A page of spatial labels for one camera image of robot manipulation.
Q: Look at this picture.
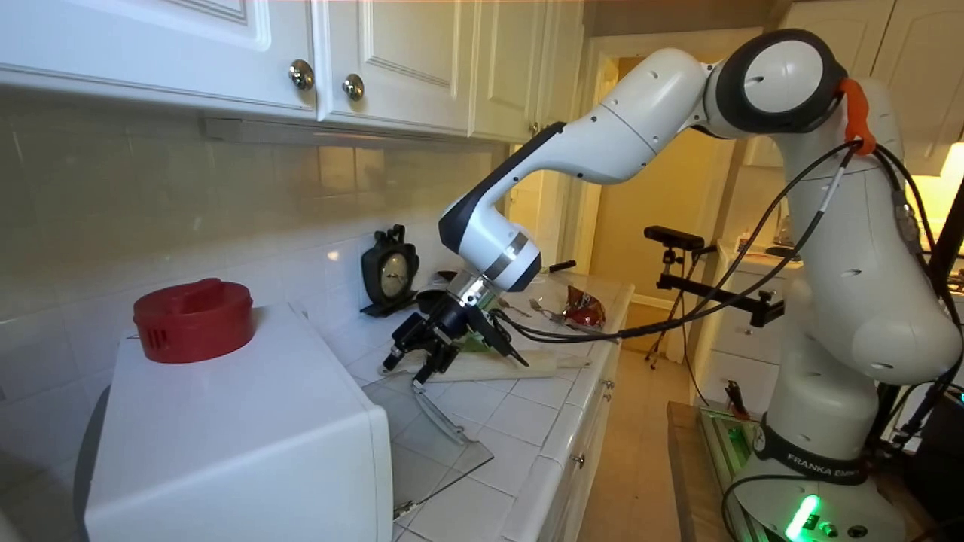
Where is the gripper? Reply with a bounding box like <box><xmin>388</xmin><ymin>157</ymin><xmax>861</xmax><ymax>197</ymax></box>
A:
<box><xmin>382</xmin><ymin>296</ymin><xmax>484</xmax><ymax>385</ymax></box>

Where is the glass toaster oven door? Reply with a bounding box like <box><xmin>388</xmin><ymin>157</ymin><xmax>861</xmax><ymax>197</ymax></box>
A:
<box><xmin>361</xmin><ymin>375</ymin><xmax>495</xmax><ymax>521</ymax></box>

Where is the white toaster oven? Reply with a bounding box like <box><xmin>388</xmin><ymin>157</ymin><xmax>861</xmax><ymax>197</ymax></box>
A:
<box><xmin>84</xmin><ymin>303</ymin><xmax>395</xmax><ymax>542</ymax></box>

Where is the narrow white cabinet door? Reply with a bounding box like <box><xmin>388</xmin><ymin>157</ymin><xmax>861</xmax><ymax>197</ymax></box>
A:
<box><xmin>470</xmin><ymin>0</ymin><xmax>586</xmax><ymax>145</ymax></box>

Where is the wide white cabinet door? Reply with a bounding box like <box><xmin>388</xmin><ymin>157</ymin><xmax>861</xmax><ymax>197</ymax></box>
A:
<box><xmin>0</xmin><ymin>0</ymin><xmax>318</xmax><ymax>115</ymax></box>

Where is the black table clock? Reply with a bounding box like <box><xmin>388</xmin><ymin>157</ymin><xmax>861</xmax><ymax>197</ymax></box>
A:
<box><xmin>359</xmin><ymin>224</ymin><xmax>421</xmax><ymax>318</ymax></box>

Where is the wooden cutting board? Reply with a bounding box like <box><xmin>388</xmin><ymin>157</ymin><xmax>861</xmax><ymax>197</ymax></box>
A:
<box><xmin>379</xmin><ymin>349</ymin><xmax>593</xmax><ymax>384</ymax></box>

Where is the red snack bag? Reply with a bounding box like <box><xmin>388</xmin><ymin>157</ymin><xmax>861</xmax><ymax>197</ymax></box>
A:
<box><xmin>563</xmin><ymin>285</ymin><xmax>608</xmax><ymax>333</ymax></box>

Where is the red plastic container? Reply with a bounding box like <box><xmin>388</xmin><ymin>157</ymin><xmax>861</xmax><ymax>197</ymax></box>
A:
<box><xmin>133</xmin><ymin>278</ymin><xmax>255</xmax><ymax>365</ymax></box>

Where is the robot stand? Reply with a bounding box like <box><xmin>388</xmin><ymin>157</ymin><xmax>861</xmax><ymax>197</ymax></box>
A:
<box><xmin>666</xmin><ymin>400</ymin><xmax>964</xmax><ymax>542</ymax></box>

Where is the white upper cabinet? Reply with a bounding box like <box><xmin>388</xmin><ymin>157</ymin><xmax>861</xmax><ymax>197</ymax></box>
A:
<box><xmin>0</xmin><ymin>0</ymin><xmax>586</xmax><ymax>145</ymax></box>

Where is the white base cabinet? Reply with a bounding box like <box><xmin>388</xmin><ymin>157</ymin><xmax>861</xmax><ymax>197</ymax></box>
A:
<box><xmin>691</xmin><ymin>245</ymin><xmax>803</xmax><ymax>416</ymax></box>

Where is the toaster oven door handle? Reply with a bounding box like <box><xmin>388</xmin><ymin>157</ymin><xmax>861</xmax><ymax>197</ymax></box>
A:
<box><xmin>412</xmin><ymin>386</ymin><xmax>469</xmax><ymax>446</ymax></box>

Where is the camera on tripod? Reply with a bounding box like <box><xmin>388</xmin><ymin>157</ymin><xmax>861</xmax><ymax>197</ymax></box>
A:
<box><xmin>642</xmin><ymin>224</ymin><xmax>718</xmax><ymax>371</ymax></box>

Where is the white wall cabinet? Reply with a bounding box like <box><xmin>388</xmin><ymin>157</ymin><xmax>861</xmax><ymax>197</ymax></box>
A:
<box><xmin>742</xmin><ymin>0</ymin><xmax>964</xmax><ymax>178</ymax></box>

